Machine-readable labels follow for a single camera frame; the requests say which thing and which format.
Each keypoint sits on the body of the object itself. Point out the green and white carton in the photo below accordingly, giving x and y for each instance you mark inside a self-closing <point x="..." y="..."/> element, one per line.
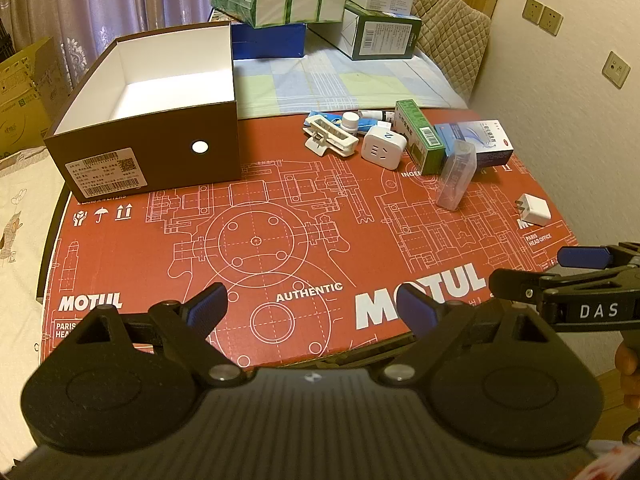
<point x="385" y="35"/>

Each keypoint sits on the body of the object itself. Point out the clear plastic case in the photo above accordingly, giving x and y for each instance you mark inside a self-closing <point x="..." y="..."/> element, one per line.
<point x="455" y="177"/>

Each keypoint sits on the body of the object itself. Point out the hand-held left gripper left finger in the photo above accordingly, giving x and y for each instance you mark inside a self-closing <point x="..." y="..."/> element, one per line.
<point x="207" y="306"/>

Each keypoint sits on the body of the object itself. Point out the brown shoe box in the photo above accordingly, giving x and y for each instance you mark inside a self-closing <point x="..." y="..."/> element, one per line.
<point x="165" y="160"/>

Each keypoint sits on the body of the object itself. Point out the brown cardboard box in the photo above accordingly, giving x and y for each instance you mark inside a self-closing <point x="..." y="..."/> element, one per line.
<point x="25" y="95"/>

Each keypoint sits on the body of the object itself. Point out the red patterned clothing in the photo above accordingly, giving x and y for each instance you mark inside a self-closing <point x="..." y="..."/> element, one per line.
<point x="615" y="466"/>

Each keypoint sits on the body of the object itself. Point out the quilted chair back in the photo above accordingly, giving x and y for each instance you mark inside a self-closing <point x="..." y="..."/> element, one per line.
<point x="452" y="45"/>

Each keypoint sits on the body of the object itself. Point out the white smart plug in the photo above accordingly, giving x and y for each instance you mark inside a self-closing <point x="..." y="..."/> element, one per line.
<point x="382" y="149"/>

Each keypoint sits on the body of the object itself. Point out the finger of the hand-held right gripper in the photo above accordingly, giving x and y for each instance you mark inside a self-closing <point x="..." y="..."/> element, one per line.
<point x="515" y="285"/>
<point x="582" y="256"/>

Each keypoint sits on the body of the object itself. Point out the cartoon printed bedsheet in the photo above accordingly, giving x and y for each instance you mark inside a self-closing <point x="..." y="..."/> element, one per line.
<point x="25" y="240"/>

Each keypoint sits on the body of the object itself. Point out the purple patterned curtain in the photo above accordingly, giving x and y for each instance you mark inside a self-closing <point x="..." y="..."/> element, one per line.
<point x="100" y="0"/>

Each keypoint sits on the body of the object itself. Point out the checked blanket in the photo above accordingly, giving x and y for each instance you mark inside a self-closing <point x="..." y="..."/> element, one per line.
<point x="300" y="85"/>

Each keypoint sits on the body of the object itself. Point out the white charger plug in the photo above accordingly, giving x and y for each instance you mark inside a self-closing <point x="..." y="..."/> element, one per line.
<point x="535" y="210"/>

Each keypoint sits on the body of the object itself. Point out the blue and white medicine box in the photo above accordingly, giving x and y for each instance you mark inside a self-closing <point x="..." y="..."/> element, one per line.
<point x="487" y="142"/>

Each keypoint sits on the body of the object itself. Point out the red printed cardboard sheet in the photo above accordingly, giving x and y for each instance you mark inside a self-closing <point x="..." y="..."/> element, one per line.
<point x="300" y="220"/>

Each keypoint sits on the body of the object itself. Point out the light blue handheld fan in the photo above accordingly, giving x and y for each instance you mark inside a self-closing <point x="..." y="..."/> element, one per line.
<point x="332" y="132"/>

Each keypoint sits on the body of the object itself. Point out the black crate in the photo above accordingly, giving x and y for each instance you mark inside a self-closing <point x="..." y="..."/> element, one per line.
<point x="5" y="35"/>

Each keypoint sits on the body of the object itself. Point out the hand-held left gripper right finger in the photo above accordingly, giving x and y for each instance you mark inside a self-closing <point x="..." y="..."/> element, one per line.
<point x="417" y="311"/>

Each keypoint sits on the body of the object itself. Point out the green and white medicine box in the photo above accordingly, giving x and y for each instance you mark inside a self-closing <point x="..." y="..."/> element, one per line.
<point x="417" y="132"/>

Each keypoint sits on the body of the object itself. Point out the person's right hand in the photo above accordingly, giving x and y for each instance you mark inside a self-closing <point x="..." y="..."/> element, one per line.
<point x="629" y="370"/>

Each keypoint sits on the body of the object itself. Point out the green tissue pack bundle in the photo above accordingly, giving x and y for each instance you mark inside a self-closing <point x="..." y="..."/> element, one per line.
<point x="280" y="2"/>

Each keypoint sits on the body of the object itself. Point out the white pill bottle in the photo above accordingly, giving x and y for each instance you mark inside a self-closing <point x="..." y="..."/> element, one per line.
<point x="351" y="122"/>

